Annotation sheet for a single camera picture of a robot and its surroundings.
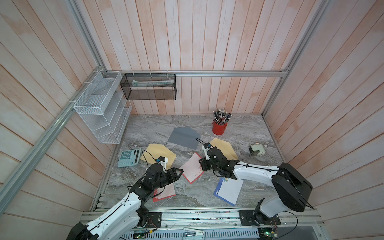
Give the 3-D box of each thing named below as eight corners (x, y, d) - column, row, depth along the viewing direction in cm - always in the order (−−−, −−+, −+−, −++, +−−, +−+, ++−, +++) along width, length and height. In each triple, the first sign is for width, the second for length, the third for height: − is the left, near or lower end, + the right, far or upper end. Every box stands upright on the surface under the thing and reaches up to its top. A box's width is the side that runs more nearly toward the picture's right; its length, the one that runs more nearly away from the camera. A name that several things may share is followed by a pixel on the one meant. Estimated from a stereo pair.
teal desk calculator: (119, 166, 94) (117, 164, 91) (124, 151, 101) (122, 148, 99) (138, 166, 94) (137, 164, 91) (142, 151, 101) (140, 148, 99)
